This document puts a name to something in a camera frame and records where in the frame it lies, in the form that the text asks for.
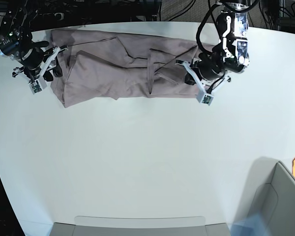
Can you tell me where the grey bin right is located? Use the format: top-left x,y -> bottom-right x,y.
247,162 -> 295,236

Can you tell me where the blue translucent object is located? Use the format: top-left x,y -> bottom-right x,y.
230,213 -> 269,236

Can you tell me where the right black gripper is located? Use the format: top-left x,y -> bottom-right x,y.
0,36 -> 63,81

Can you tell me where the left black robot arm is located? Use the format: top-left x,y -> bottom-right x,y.
190,0 -> 256,83

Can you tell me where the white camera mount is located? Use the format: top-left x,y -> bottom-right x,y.
176,60 -> 231,106
12,45 -> 67,94

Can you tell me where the mauve pink T-shirt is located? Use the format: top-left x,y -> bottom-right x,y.
51,29 -> 199,107

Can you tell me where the grey tray bottom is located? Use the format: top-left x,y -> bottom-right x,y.
50,216 -> 231,236

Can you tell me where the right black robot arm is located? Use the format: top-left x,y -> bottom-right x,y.
0,0 -> 66,84

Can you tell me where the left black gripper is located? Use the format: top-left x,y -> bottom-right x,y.
184,54 -> 250,86

